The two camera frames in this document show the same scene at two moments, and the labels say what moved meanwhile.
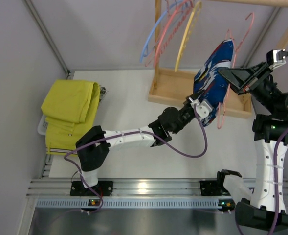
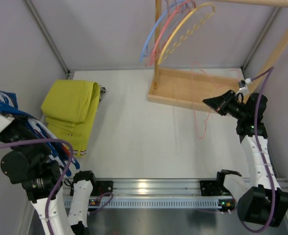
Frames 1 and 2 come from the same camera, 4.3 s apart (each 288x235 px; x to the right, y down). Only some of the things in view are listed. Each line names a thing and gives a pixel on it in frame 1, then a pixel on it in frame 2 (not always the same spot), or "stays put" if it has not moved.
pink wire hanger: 222,113 to 216,86
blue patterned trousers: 209,84 to 7,104
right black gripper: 255,79 to 226,104
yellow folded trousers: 68,105 stays put
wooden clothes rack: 171,85 stays put
